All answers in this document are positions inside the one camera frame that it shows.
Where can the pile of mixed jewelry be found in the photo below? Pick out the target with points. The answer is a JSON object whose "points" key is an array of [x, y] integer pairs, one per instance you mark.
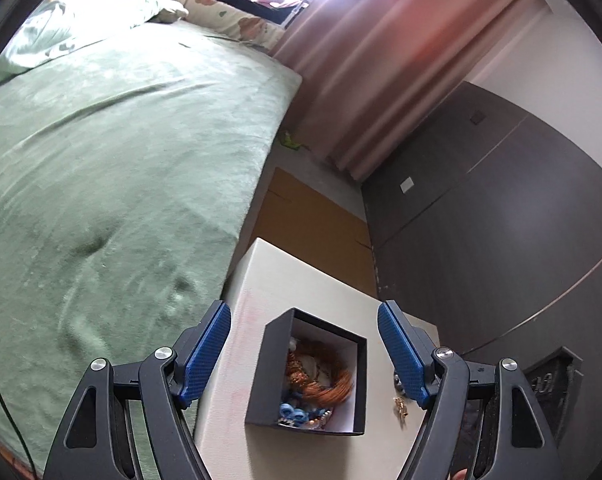
{"points": [[321, 385]]}

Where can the small green object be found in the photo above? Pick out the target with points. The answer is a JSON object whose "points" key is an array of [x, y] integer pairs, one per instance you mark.
{"points": [[288, 141]]}

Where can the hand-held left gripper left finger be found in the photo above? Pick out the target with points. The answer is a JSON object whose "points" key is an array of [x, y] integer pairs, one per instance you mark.
{"points": [[206, 355]]}

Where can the flat brown cardboard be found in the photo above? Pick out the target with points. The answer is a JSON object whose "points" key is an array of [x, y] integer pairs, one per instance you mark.
{"points": [[311, 230]]}

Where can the bed with green sheet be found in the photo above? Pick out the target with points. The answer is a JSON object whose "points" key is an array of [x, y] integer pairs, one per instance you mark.
{"points": [[106, 185]]}

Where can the dark square plate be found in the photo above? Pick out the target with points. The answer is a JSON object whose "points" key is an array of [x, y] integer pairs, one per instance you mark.
{"points": [[478, 118]]}

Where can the black jewelry box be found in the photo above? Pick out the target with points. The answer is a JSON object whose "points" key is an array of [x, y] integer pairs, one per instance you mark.
{"points": [[271, 360]]}

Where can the wide pink curtain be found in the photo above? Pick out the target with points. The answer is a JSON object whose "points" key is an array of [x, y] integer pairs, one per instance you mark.
{"points": [[396, 60]]}

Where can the dark grey wardrobe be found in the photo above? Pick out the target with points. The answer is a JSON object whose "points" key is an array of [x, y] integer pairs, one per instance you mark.
{"points": [[506, 240]]}

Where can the gold earring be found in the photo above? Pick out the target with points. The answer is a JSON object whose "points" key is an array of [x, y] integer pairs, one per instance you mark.
{"points": [[400, 406]]}

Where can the white floral quilt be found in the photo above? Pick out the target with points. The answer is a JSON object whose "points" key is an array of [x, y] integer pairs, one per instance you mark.
{"points": [[81, 15]]}

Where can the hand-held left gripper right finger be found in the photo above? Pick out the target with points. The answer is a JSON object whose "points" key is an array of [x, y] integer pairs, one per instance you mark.
{"points": [[401, 355]]}

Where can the white square sticker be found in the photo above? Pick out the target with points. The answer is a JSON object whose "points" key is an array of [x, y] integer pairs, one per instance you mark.
{"points": [[408, 185]]}

